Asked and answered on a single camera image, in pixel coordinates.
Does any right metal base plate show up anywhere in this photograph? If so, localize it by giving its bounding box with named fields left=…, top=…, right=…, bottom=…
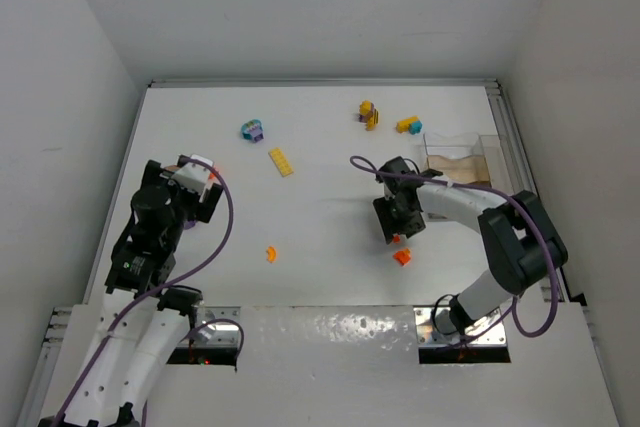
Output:
left=414, top=306, right=509, bottom=348

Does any yellow and teal lego block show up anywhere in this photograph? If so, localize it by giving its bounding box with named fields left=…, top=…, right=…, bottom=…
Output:
left=395, top=116, right=423, bottom=135

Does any curved light orange lego piece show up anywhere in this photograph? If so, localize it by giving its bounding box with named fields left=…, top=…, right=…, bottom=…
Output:
left=266, top=246, right=277, bottom=263

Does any orange lego brick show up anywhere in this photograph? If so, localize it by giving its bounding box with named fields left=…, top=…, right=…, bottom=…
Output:
left=393, top=248, right=412, bottom=266

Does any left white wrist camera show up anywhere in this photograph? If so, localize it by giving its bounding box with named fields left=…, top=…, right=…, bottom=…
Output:
left=170, top=154, right=214, bottom=197

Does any clear plastic container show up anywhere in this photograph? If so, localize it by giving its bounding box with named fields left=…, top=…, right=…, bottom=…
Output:
left=423, top=132, right=501, bottom=159

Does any yellow purple striped lego figure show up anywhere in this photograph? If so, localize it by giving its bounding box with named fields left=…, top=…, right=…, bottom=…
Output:
left=358, top=100, right=379, bottom=131

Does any metal base plate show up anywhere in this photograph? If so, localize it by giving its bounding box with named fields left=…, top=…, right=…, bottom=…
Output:
left=414, top=306, right=509, bottom=348
left=189, top=306, right=241, bottom=348

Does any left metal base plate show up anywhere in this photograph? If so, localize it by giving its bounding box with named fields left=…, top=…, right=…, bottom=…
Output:
left=189, top=306, right=241, bottom=348

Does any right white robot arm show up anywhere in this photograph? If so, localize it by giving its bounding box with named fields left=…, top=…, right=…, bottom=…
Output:
left=373, top=157, right=568, bottom=336

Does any amber tinted plastic container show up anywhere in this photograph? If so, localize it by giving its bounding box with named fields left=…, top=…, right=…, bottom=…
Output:
left=426, top=155, right=491, bottom=186

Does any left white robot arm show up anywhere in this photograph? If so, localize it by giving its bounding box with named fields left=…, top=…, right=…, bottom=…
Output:
left=39, top=154, right=228, bottom=426

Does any yellow flat lego plate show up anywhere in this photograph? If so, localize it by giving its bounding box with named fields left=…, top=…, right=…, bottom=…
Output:
left=268, top=148, right=294, bottom=177

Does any teal and purple lego cluster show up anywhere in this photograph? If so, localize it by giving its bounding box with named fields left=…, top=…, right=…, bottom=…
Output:
left=240, top=119, right=264, bottom=143

